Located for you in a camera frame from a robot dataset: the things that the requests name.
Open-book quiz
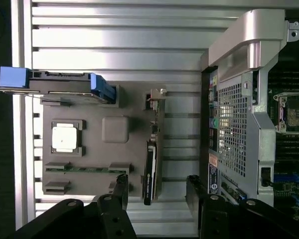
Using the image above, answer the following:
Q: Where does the CPU socket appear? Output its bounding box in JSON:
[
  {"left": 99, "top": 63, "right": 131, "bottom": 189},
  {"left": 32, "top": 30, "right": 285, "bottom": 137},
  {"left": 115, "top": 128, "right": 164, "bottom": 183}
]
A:
[{"left": 273, "top": 92, "right": 299, "bottom": 134}]

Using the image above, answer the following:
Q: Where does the green motherboard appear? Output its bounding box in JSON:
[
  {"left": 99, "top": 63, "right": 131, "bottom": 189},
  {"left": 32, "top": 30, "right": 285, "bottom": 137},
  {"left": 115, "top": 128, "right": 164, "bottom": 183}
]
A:
[{"left": 265, "top": 68, "right": 299, "bottom": 239}]

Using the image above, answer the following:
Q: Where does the grey parts rack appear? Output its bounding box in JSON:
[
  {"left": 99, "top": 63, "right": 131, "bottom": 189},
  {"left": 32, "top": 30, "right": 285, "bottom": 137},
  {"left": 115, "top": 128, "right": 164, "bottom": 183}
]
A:
[{"left": 39, "top": 84, "right": 165, "bottom": 203}]

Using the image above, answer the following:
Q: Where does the green RAM stick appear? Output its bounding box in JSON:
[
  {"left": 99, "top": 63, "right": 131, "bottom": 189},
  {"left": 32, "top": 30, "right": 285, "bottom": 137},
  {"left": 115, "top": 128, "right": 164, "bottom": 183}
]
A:
[{"left": 45, "top": 167, "right": 129, "bottom": 173}]

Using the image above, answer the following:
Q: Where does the hard disk with blue carrier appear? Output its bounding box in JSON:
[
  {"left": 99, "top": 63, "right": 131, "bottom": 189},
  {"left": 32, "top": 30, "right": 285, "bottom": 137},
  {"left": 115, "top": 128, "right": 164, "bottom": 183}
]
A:
[{"left": 0, "top": 66, "right": 118, "bottom": 105}]

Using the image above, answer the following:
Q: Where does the open PC case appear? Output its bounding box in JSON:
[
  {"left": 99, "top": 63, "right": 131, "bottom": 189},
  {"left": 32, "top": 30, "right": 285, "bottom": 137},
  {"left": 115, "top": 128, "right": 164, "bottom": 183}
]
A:
[{"left": 200, "top": 8, "right": 299, "bottom": 239}]

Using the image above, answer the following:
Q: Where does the silver CPU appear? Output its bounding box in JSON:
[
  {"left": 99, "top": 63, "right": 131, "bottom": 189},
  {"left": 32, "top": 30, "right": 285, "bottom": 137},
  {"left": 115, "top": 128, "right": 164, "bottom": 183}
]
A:
[{"left": 51, "top": 121, "right": 78, "bottom": 150}]

